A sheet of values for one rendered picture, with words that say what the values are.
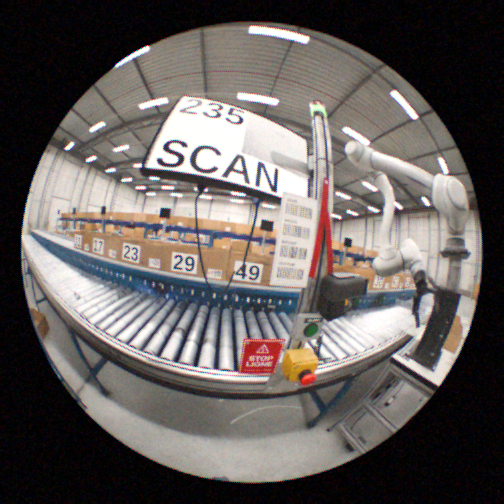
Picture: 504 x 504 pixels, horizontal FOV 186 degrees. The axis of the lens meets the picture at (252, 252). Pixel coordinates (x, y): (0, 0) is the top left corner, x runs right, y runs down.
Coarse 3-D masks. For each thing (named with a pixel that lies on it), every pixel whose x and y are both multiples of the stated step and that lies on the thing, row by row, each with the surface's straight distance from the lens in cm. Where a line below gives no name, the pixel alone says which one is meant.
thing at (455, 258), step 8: (448, 256) 93; (456, 256) 86; (464, 256) 88; (448, 264) 90; (456, 264) 86; (448, 272) 88; (456, 272) 86; (448, 280) 87; (456, 280) 86; (448, 288) 86; (456, 288) 87
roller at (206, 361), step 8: (216, 312) 87; (216, 320) 80; (208, 328) 72; (216, 328) 74; (208, 336) 66; (216, 336) 70; (208, 344) 62; (208, 352) 58; (200, 360) 56; (208, 360) 55; (208, 368) 54
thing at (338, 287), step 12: (324, 276) 38; (336, 276) 36; (348, 276) 37; (360, 276) 40; (324, 288) 37; (336, 288) 34; (348, 288) 36; (360, 288) 39; (336, 300) 36; (336, 312) 39
